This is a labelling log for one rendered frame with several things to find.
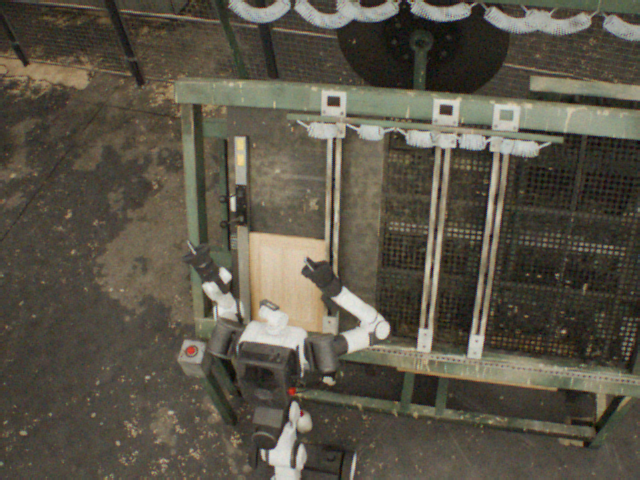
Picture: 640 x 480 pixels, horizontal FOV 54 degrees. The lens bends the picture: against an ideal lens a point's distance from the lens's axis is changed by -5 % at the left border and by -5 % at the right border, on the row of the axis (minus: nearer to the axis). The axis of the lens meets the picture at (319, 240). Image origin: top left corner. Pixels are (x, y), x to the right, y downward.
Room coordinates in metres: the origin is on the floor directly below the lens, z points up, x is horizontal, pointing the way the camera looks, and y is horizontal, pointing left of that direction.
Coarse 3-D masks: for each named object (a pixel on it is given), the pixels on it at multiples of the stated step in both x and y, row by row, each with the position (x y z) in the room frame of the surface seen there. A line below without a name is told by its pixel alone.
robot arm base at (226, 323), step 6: (222, 318) 1.46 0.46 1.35; (228, 318) 1.48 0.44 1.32; (222, 324) 1.42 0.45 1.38; (228, 324) 1.42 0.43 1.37; (234, 324) 1.43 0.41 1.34; (240, 324) 1.44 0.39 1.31; (234, 330) 1.40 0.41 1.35; (240, 330) 1.39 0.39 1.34; (228, 348) 1.35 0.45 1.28; (216, 354) 1.33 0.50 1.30; (222, 354) 1.33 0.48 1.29; (228, 354) 1.33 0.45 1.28
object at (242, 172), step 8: (240, 136) 2.14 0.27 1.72; (240, 152) 2.10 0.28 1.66; (240, 168) 2.07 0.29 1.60; (248, 168) 2.08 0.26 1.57; (240, 176) 2.05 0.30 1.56; (248, 176) 2.06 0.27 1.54; (248, 184) 2.04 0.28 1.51; (248, 192) 2.02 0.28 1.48; (248, 200) 2.00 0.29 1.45; (248, 208) 1.98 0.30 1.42; (248, 216) 1.96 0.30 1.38; (248, 224) 1.94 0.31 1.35; (240, 232) 1.92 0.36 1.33; (248, 232) 1.92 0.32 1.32; (240, 240) 1.90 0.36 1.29; (248, 240) 1.90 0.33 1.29; (240, 248) 1.88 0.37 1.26; (248, 248) 1.88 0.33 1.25; (240, 256) 1.86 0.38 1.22; (248, 256) 1.86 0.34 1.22; (240, 264) 1.84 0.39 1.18; (248, 264) 1.83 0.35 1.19; (240, 272) 1.83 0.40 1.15; (248, 272) 1.81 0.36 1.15; (240, 280) 1.81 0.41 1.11; (248, 280) 1.79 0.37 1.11; (240, 288) 1.78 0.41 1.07; (248, 288) 1.77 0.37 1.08; (240, 296) 1.76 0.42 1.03; (248, 296) 1.75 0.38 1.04; (248, 304) 1.73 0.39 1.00; (248, 312) 1.71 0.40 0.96; (248, 320) 1.69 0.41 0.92
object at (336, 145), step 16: (336, 112) 2.00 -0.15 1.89; (336, 144) 1.97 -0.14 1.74; (336, 160) 1.94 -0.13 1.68; (336, 176) 1.90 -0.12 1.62; (336, 192) 1.86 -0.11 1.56; (336, 208) 1.83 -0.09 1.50; (336, 224) 1.79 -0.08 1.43; (336, 240) 1.76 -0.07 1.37; (336, 256) 1.72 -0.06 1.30; (336, 272) 1.68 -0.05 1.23; (336, 320) 1.57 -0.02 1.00
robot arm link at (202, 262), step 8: (200, 248) 1.67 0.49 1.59; (208, 248) 1.65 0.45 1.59; (184, 256) 1.65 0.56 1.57; (192, 256) 1.63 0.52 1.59; (200, 256) 1.63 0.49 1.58; (208, 256) 1.64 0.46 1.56; (192, 264) 1.62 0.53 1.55; (200, 264) 1.62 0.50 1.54; (208, 264) 1.63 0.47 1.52; (216, 264) 1.65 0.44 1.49; (200, 272) 1.60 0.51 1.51; (208, 272) 1.60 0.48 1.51
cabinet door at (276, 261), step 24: (264, 240) 1.88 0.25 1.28; (288, 240) 1.85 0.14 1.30; (312, 240) 1.82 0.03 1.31; (264, 264) 1.83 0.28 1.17; (288, 264) 1.80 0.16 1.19; (264, 288) 1.77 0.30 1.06; (288, 288) 1.74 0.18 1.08; (312, 288) 1.71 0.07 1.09; (288, 312) 1.67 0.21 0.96; (312, 312) 1.64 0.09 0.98
